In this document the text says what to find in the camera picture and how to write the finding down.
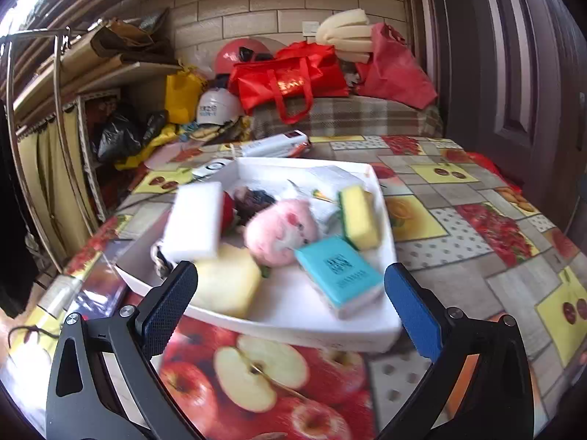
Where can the brown cardboard pieces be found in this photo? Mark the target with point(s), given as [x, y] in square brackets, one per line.
[119, 36]

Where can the plaid blanket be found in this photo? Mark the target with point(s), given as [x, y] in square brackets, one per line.
[367, 117]

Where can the white wall switch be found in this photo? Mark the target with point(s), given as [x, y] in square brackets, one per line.
[312, 27]

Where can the cream foam rolls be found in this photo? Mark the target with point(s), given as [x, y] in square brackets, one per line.
[344, 36]

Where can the white helmet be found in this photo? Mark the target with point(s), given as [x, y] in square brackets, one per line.
[218, 107]

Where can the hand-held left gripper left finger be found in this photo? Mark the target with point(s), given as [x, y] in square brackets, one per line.
[169, 302]

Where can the yellow shopping bag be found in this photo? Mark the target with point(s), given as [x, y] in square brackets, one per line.
[183, 94]

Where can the red helmet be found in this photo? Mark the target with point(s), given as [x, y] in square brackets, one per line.
[238, 55]

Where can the pink plush toy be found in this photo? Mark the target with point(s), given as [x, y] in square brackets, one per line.
[282, 233]

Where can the white sponge block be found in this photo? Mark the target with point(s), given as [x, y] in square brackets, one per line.
[197, 220]

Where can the red plastic bag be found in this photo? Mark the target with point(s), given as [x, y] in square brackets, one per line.
[394, 68]
[486, 162]

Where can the leopard print scrunchie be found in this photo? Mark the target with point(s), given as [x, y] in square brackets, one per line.
[160, 256]

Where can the white power bank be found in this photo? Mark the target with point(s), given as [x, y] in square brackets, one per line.
[275, 144]

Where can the red tote bag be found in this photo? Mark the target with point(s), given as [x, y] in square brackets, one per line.
[284, 82]

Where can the yellow curtain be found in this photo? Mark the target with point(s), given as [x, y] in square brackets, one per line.
[50, 169]

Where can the white square charger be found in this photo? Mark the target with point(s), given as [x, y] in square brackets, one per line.
[213, 167]

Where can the teal soap box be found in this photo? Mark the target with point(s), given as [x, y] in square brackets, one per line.
[339, 275]

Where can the pale yellow foam block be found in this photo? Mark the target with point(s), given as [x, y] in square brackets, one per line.
[229, 284]

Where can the pink hat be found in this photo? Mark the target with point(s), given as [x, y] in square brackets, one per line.
[169, 156]

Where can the white metal shelf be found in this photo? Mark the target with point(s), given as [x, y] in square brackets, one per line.
[87, 156]

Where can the red plush apple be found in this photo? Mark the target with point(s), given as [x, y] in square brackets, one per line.
[228, 215]

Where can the black plastic bag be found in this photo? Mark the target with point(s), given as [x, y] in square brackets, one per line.
[114, 135]
[153, 123]

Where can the metal pipe rack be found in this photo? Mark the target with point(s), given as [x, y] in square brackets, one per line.
[59, 101]

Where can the yellow cloth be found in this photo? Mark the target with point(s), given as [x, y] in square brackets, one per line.
[146, 146]

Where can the white cardboard box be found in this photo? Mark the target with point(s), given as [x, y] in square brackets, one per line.
[293, 302]

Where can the white cloth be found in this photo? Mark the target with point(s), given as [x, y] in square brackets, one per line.
[330, 176]

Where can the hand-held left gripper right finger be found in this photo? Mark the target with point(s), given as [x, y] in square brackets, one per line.
[412, 311]

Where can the yellow green scouring sponge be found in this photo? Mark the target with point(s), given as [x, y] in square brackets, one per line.
[360, 215]

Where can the wooden boards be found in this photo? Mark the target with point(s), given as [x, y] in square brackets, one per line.
[91, 73]

